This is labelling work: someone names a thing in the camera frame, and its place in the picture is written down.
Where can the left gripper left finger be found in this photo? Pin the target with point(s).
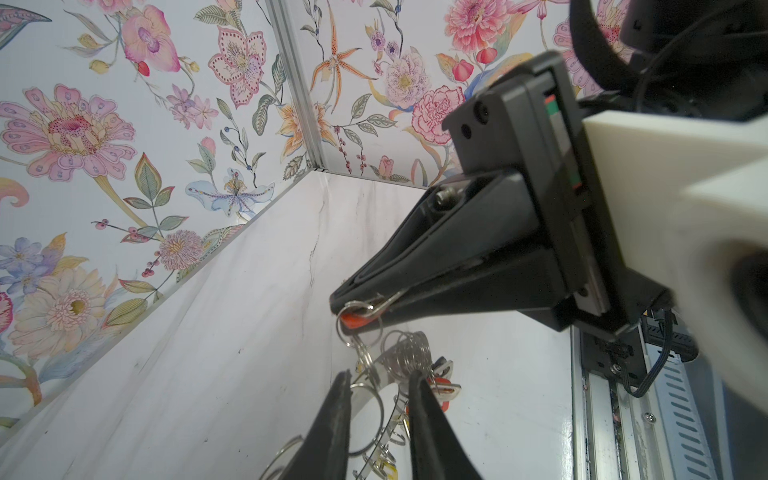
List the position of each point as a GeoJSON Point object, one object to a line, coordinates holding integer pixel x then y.
{"type": "Point", "coordinates": [324, 452]}

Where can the round steel key organizer disc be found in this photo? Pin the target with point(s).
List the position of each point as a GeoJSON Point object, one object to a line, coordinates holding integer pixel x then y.
{"type": "Point", "coordinates": [380, 429]}

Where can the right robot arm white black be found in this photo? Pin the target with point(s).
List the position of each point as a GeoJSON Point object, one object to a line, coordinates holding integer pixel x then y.
{"type": "Point", "coordinates": [692, 59]}

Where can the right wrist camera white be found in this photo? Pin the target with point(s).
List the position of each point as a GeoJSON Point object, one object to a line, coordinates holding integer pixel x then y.
{"type": "Point", "coordinates": [688, 200]}

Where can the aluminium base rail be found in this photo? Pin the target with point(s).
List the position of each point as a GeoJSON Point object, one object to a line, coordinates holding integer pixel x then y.
{"type": "Point", "coordinates": [689, 425]}

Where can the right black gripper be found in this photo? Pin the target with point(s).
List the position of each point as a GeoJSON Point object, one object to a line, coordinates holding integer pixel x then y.
{"type": "Point", "coordinates": [528, 229]}

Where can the red capped key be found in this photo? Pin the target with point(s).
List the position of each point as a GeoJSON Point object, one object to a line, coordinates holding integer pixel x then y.
{"type": "Point", "coordinates": [443, 388]}

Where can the red key tag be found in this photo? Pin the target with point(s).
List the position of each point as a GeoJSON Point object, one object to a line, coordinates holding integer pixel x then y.
{"type": "Point", "coordinates": [357, 314]}

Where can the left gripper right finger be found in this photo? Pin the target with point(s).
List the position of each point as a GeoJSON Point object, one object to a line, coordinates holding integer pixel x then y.
{"type": "Point", "coordinates": [436, 452]}

